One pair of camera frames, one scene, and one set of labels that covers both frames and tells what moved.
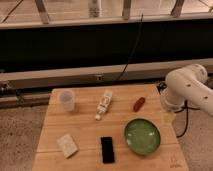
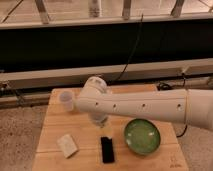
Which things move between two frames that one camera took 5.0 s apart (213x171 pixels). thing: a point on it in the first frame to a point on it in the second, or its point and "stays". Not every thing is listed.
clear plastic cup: [67, 97] stays
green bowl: [142, 136] stays
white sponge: [68, 144] stays
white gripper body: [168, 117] to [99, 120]
